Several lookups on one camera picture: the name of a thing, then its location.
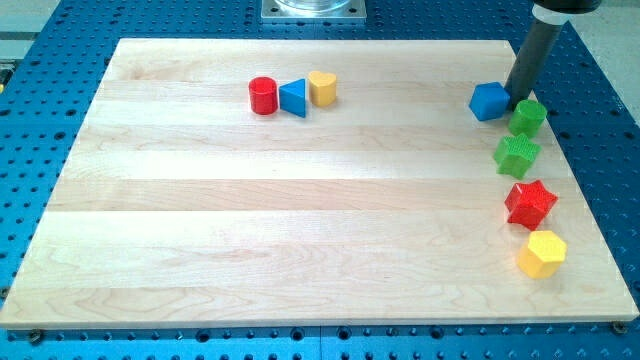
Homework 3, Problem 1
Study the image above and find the green cylinder block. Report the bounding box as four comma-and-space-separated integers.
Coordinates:
508, 99, 547, 139

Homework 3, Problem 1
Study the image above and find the black robot arm end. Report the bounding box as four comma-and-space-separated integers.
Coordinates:
532, 0, 602, 14

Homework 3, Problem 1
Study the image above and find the blue cube block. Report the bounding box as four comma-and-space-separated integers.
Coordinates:
469, 82, 510, 121

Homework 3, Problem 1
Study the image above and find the blue triangle block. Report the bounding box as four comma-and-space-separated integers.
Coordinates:
279, 79, 306, 118

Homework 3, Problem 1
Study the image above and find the yellow heart block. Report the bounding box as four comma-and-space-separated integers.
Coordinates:
308, 71, 337, 107

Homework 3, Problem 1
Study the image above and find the red cylinder block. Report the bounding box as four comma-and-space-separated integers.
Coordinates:
248, 77, 279, 115

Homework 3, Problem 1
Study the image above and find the wooden board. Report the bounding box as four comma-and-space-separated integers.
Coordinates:
1, 38, 638, 330

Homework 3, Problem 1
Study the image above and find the green star block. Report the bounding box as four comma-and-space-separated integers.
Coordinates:
493, 134, 541, 180

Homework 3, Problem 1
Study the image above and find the red star block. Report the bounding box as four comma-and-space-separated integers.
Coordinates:
504, 180, 558, 231

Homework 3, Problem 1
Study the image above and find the yellow hexagon block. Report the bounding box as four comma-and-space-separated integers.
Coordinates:
516, 231, 568, 279

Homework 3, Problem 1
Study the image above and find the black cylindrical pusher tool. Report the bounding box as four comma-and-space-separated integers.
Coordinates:
504, 4, 573, 111

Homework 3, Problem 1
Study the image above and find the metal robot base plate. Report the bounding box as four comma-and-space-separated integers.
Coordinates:
260, 0, 367, 23

